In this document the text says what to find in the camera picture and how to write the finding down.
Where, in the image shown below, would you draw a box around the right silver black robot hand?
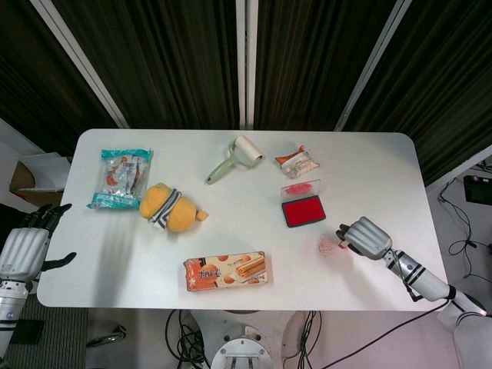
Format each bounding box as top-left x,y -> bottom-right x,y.
334,216 -> 394,261

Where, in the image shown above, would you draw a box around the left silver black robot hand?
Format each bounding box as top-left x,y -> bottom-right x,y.
0,202 -> 78,282

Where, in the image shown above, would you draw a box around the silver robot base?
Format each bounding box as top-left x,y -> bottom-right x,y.
210,322 -> 278,369

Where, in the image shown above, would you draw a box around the red ink pad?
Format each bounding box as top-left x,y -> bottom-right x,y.
280,178 -> 327,229

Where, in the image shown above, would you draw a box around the black flat device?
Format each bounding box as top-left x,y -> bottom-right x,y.
9,317 -> 46,346

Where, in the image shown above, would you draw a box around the grey ribbed floor mat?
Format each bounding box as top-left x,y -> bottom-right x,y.
11,294 -> 90,369

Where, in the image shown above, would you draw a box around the small orange white snack packet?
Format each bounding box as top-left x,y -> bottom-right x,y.
274,144 -> 321,180

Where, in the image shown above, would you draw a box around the chrome chair leg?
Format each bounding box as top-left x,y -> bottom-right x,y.
85,324 -> 128,349

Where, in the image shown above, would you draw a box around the black box device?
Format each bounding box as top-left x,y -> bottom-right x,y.
463,175 -> 492,204

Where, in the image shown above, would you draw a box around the teal snack bag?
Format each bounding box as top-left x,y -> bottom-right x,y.
85,148 -> 155,211

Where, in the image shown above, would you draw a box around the orange biscuit box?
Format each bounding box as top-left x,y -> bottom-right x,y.
182,251 -> 274,293

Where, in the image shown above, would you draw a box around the green lint roller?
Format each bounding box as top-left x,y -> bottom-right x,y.
204,135 -> 264,186

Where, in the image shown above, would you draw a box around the yellow plush toy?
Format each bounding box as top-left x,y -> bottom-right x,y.
138,182 -> 209,234

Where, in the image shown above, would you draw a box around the dark pleated curtain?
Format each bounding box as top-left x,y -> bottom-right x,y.
0,0 -> 492,185

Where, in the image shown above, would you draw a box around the black floor cables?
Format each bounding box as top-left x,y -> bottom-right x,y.
437,163 -> 492,280

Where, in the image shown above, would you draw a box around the long black cable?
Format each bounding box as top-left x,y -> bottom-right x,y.
317,299 -> 451,369

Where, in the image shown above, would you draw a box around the black hanging cables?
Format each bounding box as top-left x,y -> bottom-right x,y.
283,310 -> 322,364

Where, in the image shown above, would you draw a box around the white frame post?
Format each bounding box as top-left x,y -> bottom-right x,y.
29,0 -> 130,129
334,0 -> 409,132
235,0 -> 258,130

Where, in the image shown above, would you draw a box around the black coiled cable bundle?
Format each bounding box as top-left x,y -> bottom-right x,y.
165,308 -> 211,369

